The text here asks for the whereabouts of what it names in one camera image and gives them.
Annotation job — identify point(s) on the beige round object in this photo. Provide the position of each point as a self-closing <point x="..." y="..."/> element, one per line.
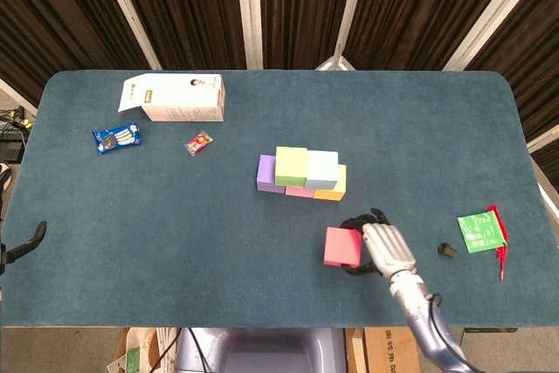
<point x="2" y="167"/>

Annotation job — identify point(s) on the dark brown curtain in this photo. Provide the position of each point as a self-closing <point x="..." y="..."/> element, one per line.
<point x="196" y="10"/>

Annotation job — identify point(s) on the brown cardboard box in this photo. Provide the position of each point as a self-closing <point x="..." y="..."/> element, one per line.
<point x="388" y="351"/>

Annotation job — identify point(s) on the red foam cube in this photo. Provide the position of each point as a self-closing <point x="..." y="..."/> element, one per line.
<point x="342" y="246"/>

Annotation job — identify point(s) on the white paper bag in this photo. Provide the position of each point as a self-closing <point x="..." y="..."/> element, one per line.
<point x="135" y="355"/>

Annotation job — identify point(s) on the white frame post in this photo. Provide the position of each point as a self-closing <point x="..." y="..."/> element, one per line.
<point x="492" y="10"/>
<point x="126" y="10"/>
<point x="249" y="10"/>
<point x="17" y="98"/>
<point x="349" y="10"/>
<point x="543" y="140"/>

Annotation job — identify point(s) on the teal felt table cover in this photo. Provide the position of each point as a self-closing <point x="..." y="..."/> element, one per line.
<point x="174" y="216"/>

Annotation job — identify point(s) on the green foam cube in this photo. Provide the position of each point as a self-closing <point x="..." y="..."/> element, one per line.
<point x="290" y="165"/>

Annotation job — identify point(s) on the yellow foam cube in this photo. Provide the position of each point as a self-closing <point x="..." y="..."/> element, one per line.
<point x="335" y="191"/>

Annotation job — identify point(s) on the blue Oreo cookie packet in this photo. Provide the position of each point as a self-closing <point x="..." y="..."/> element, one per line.
<point x="115" y="139"/>

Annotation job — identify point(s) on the small black cap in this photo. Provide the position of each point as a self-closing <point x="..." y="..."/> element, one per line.
<point x="447" y="250"/>

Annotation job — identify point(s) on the black electronic device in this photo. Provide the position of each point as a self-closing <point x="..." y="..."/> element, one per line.
<point x="11" y="150"/>

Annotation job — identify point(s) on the light blue foam cube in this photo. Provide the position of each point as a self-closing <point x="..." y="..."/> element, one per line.
<point x="322" y="167"/>

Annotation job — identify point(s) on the green sachet packet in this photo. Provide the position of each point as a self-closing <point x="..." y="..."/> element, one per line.
<point x="480" y="233"/>

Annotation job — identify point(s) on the pink foam cube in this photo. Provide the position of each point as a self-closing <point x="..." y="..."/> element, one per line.
<point x="299" y="191"/>

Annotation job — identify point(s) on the small red candy wrapper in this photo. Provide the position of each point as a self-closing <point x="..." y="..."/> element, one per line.
<point x="198" y="142"/>

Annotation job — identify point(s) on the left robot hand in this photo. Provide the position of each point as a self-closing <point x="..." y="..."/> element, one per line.
<point x="22" y="246"/>

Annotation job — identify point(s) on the white cardboard carton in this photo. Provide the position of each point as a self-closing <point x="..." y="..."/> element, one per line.
<point x="174" y="93"/>

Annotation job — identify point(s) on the wooden plank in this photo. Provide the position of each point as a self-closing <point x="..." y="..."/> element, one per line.
<point x="354" y="351"/>

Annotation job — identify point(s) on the grey robot torso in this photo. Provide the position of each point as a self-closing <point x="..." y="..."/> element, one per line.
<point x="271" y="351"/>

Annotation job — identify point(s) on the purple foam cube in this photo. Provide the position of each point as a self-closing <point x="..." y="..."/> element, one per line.
<point x="265" y="176"/>

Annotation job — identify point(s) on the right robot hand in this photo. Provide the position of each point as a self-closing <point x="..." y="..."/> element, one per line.
<point x="388" y="246"/>

